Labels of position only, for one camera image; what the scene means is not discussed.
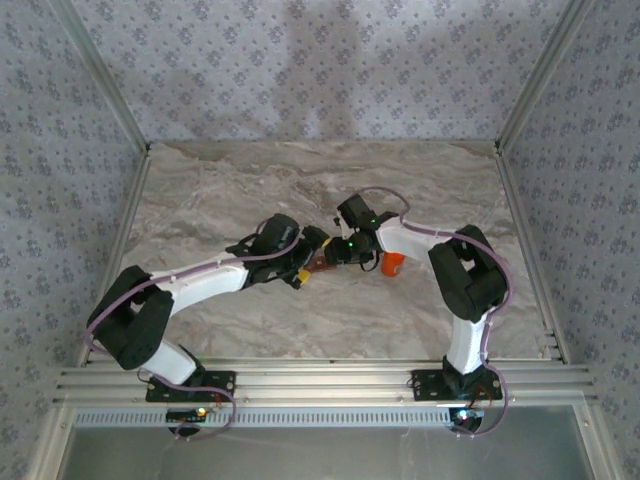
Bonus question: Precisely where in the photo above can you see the brown pill organizer box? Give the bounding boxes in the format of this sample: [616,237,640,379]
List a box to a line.
[305,252,342,276]

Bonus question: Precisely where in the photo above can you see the orange pill bottle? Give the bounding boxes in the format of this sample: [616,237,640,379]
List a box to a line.
[380,252,406,278]

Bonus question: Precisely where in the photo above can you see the small black circuit board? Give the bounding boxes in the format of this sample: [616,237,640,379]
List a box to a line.
[166,407,209,423]
[448,407,486,432]

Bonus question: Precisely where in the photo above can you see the grey metal panel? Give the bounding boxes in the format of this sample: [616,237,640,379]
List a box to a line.
[59,427,596,480]

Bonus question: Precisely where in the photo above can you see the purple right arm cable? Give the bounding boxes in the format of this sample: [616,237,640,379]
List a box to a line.
[349,185,514,440]

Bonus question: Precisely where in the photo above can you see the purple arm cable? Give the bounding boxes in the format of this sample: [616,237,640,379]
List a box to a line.
[84,222,304,444]
[349,185,514,440]

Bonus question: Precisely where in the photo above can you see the aluminium mounting rail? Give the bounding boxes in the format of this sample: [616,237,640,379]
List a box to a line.
[52,357,599,405]

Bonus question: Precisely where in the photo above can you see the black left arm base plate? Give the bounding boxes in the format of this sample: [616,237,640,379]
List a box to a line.
[144,370,237,404]

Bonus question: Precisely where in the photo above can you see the grey slotted cable duct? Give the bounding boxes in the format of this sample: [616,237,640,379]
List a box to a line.
[73,407,454,429]

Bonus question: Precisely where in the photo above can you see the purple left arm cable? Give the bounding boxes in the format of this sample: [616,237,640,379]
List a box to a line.
[84,222,304,444]

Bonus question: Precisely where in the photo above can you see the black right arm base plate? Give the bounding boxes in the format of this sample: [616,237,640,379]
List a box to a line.
[410,368,504,403]

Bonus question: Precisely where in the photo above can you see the aluminium frame post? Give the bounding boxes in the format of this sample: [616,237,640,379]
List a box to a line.
[47,0,152,152]
[493,0,599,151]

